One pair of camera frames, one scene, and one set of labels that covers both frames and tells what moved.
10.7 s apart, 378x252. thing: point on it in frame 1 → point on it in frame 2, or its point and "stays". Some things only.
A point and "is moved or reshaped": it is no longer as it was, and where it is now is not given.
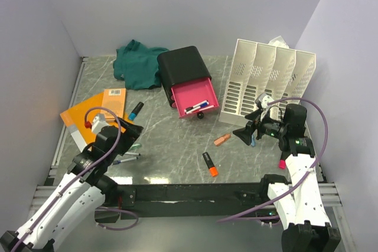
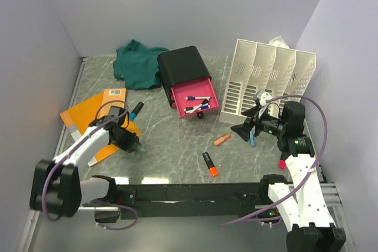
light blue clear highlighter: [253, 141] stays
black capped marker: [132, 153] → [199, 97]
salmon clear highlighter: [222, 139] stays
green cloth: [137, 65] stays
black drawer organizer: [179, 67] stays
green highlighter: [136, 146] is moved or reshaped
